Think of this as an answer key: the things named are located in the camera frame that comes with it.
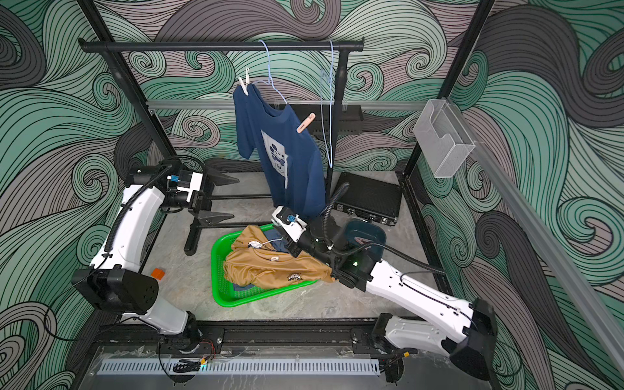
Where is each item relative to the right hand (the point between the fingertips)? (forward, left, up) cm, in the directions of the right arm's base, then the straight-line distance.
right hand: (275, 221), depth 65 cm
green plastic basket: (-9, +20, -28) cm, 36 cm away
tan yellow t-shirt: (-1, +10, -22) cm, 24 cm away
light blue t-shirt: (+5, +2, -23) cm, 24 cm away
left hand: (+4, +10, +7) cm, 13 cm away
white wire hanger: (+5, +9, -23) cm, 25 cm away
